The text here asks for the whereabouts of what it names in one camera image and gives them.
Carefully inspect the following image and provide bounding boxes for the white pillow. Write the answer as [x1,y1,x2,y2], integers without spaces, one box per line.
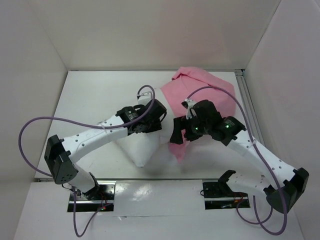
[114,87,176,168]

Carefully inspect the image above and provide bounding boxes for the pink pillowcase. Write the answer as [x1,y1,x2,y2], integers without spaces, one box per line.
[156,67,236,163]

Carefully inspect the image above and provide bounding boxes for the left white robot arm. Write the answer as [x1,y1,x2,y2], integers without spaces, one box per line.
[44,99,167,200]

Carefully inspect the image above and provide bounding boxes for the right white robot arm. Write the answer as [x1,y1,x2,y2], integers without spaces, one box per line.
[170,99,309,214]

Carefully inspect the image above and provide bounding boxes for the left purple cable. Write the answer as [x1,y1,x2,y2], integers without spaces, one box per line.
[18,85,157,237]

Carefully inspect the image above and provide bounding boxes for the purple cable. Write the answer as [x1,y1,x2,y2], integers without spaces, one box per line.
[18,85,157,237]
[184,86,288,236]

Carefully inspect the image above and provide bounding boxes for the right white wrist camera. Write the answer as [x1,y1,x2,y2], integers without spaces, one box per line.
[181,98,196,120]

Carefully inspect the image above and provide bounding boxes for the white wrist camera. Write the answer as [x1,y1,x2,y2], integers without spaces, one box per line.
[181,98,196,120]
[137,91,153,106]

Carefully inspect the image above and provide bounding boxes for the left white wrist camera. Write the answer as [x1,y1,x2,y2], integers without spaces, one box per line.
[137,91,153,106]

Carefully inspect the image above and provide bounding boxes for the aluminium frame rail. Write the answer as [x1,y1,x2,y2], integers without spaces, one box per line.
[235,69,265,145]

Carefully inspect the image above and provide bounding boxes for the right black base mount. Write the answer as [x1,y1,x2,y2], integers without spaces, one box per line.
[200,181,251,210]

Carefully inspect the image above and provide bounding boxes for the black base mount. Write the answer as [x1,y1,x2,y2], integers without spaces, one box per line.
[67,181,116,213]
[200,181,251,210]

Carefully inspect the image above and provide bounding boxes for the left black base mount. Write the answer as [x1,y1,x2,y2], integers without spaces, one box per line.
[67,181,116,213]

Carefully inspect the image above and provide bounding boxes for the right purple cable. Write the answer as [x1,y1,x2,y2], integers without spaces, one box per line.
[184,86,288,236]

